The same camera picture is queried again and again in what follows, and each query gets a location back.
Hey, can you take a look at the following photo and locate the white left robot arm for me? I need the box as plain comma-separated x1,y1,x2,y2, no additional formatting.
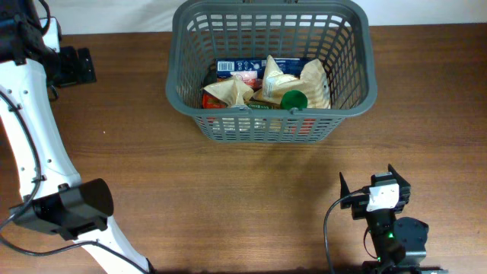
1,0,154,273

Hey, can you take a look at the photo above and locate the beige paper bag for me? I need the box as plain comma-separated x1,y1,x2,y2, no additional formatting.
202,75,255,132

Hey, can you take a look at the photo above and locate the clear bag of rice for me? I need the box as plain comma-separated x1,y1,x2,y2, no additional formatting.
252,55,331,109

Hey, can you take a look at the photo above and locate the blue and white carton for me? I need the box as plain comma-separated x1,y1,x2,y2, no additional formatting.
215,58,310,91

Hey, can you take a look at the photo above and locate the green-lidded jar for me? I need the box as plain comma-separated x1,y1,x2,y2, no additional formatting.
280,90,308,110

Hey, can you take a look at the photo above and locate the red spaghetti packet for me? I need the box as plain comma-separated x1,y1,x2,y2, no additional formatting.
201,93,317,134

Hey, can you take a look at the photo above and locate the grey plastic basket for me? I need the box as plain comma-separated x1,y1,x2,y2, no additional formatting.
166,0,377,143

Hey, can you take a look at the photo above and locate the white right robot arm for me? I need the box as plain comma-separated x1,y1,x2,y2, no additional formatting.
339,165,448,274

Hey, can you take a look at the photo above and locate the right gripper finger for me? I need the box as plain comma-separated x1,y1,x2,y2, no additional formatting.
339,172,351,209
387,164,407,185

